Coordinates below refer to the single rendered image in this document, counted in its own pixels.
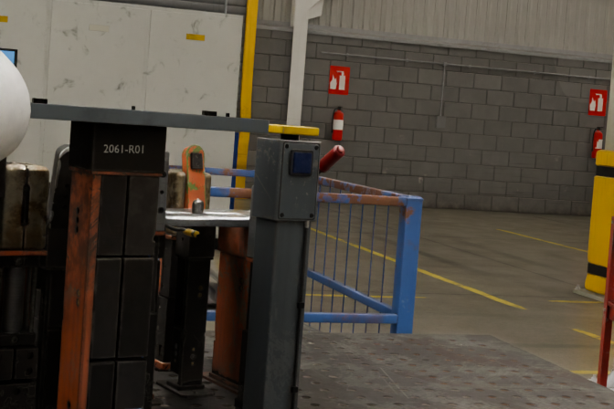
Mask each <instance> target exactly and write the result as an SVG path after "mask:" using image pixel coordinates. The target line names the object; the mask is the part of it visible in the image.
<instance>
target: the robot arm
mask: <svg viewBox="0 0 614 409"><path fill-rule="evenodd" d="M30 112H31V107H30V99H29V94H28V90H27V87H26V83H25V81H24V80H23V78H22V77H21V75H20V73H19V71H18V70H17V69H16V67H15V66H14V64H13V63H12V62H11V61H10V60H9V59H8V58H7V57H6V56H5V54H4V53H3V52H2V51H1V50H0V161H1V160H3V159H4V158H5V157H7V156H8V155H10V154H11V153H12V152H13V151H14V150H15V149H16V148H17V147H18V146H19V144H20V142H21V141H22V140H23V138H24V137H25V135H26V131H27V128H28V125H29V122H30Z"/></svg>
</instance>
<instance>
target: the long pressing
mask: <svg viewBox="0 0 614 409"><path fill-rule="evenodd" d="M249 216H250V210H237V209H204V213H203V214H192V208H166V209H165V223H166V224H168V225H171V226H221V227H249Z"/></svg>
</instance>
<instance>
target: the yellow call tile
mask: <svg viewBox="0 0 614 409"><path fill-rule="evenodd" d="M269 132H270V133H279V134H280V135H281V140H292V141H298V140H299V135H306V136H319V128H314V127H302V126H292V125H279V124H269Z"/></svg>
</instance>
